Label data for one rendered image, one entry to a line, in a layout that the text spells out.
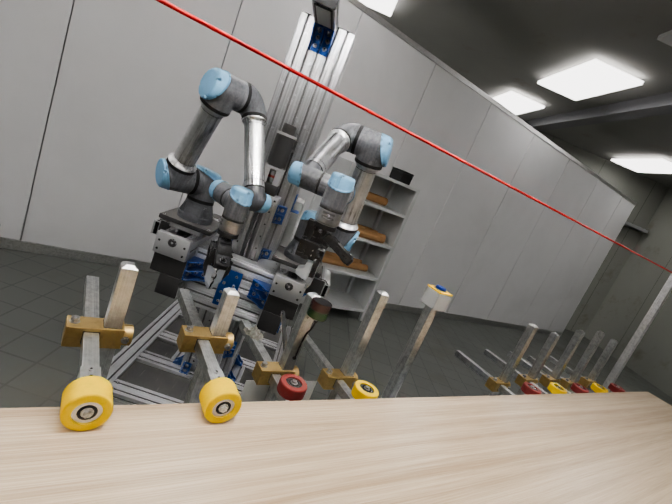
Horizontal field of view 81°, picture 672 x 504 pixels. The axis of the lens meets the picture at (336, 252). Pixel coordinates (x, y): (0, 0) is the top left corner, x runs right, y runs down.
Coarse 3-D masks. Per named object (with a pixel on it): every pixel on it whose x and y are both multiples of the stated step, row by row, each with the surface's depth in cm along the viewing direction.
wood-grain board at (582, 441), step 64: (0, 448) 62; (64, 448) 66; (128, 448) 71; (192, 448) 76; (256, 448) 82; (320, 448) 90; (384, 448) 98; (448, 448) 109; (512, 448) 122; (576, 448) 139; (640, 448) 162
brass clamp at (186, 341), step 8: (184, 328) 101; (200, 328) 104; (208, 328) 106; (184, 336) 99; (192, 336) 100; (200, 336) 101; (208, 336) 102; (216, 336) 104; (224, 336) 105; (232, 336) 107; (184, 344) 99; (192, 344) 100; (216, 344) 104; (224, 344) 105; (232, 344) 106; (216, 352) 105
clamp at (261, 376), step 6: (258, 366) 117; (270, 366) 119; (276, 366) 120; (294, 366) 124; (252, 372) 119; (258, 372) 116; (264, 372) 116; (270, 372) 117; (276, 372) 118; (282, 372) 119; (288, 372) 120; (294, 372) 121; (258, 378) 116; (264, 378) 116; (258, 384) 116; (264, 384) 117
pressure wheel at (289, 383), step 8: (288, 376) 111; (296, 376) 112; (280, 384) 107; (288, 384) 107; (296, 384) 109; (304, 384) 110; (280, 392) 107; (288, 392) 106; (296, 392) 106; (304, 392) 108; (296, 400) 107
